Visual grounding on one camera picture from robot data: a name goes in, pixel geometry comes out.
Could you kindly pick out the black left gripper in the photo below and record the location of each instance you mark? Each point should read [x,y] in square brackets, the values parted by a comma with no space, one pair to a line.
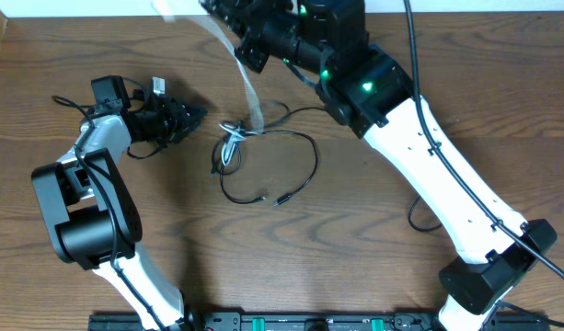
[177,118]

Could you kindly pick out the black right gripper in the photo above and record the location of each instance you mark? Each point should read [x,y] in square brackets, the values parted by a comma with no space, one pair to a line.
[254,53]

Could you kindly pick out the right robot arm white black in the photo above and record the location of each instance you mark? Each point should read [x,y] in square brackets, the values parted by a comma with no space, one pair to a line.
[365,89]

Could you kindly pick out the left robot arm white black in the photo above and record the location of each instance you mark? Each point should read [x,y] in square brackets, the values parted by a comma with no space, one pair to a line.
[89,213]

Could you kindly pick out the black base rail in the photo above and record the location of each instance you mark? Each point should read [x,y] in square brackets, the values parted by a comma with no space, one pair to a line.
[230,321]

